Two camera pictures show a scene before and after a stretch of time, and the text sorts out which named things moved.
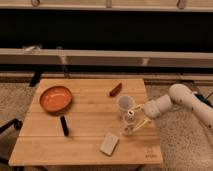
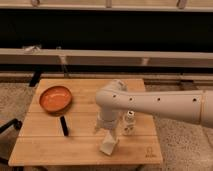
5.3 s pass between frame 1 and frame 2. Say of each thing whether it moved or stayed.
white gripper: moved
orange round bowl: stayed
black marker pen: stayed
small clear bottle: stayed
